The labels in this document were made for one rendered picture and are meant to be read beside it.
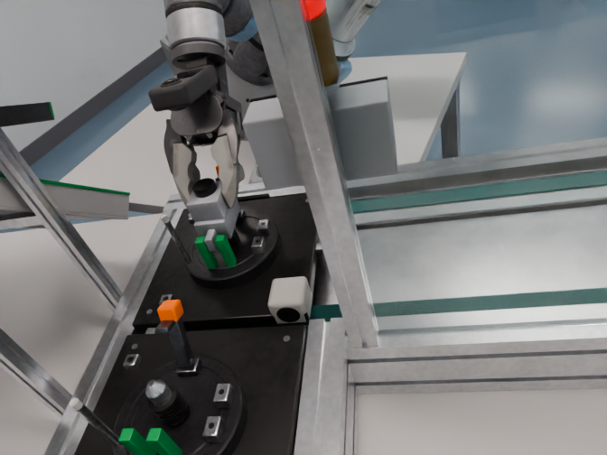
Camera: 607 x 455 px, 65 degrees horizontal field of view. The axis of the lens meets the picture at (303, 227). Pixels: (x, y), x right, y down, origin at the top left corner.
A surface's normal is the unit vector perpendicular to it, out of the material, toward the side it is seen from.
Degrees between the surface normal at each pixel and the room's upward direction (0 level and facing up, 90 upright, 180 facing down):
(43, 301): 0
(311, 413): 0
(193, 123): 50
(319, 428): 0
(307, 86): 90
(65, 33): 90
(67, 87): 90
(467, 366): 90
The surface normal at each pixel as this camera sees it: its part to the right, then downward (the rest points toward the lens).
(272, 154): -0.11, 0.67
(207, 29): 0.51, -0.05
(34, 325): -0.23, -0.73
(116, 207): 0.93, 0.01
